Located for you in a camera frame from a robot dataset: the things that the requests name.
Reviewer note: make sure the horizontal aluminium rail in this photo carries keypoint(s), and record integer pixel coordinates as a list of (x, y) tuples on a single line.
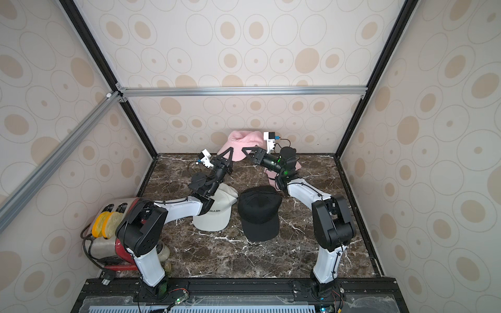
[(129, 92)]

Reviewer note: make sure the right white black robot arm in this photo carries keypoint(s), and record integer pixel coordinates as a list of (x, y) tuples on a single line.
[(332, 221)]

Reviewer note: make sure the white cap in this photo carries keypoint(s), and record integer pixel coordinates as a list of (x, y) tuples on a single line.
[(218, 217)]

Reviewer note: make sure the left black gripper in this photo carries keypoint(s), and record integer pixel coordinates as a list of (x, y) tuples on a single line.
[(219, 164)]

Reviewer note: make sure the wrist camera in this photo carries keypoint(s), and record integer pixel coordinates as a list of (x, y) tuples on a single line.
[(204, 158), (270, 139)]

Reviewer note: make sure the right yellow toast slice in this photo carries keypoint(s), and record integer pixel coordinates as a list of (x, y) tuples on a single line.
[(111, 223)]

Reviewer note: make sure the small round brown bottle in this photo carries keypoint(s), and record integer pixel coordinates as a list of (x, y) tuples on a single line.
[(168, 267)]

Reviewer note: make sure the left yellow toast slice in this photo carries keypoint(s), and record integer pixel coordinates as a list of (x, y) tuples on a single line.
[(97, 229)]

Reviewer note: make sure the small circuit board with led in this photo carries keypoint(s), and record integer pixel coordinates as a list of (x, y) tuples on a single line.
[(183, 295)]

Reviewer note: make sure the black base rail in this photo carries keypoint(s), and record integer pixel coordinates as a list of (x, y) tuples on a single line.
[(242, 295)]

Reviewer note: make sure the black right frame post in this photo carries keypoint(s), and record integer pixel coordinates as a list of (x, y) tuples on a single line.
[(388, 50)]

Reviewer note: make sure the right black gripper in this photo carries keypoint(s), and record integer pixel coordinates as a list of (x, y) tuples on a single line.
[(260, 157)]

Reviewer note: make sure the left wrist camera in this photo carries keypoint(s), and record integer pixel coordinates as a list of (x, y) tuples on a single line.
[(204, 158)]

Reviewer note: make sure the black cap front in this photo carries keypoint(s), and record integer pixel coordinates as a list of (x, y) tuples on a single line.
[(258, 210)]

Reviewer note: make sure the yellow toast slice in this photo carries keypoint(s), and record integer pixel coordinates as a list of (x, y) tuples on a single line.
[(97, 229), (111, 223)]

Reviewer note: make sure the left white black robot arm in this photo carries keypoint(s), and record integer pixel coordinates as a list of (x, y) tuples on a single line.
[(140, 230)]

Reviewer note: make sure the black left frame post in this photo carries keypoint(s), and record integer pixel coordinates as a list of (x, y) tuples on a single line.
[(103, 65)]

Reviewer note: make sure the black frame post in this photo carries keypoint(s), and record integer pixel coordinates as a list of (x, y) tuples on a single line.
[(388, 50), (103, 65)]

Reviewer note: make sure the red silver toaster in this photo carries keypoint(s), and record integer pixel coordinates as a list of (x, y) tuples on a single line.
[(109, 253)]

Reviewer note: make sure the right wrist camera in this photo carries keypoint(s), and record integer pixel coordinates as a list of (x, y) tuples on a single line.
[(270, 139)]

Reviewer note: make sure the left diagonal aluminium rail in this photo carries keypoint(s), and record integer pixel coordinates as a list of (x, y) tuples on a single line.
[(32, 184)]

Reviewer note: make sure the pink baseball cap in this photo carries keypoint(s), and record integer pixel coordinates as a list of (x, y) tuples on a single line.
[(238, 139), (279, 180)]

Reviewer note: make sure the small glass jar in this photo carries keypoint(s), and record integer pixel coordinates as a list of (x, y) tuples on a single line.
[(163, 252)]

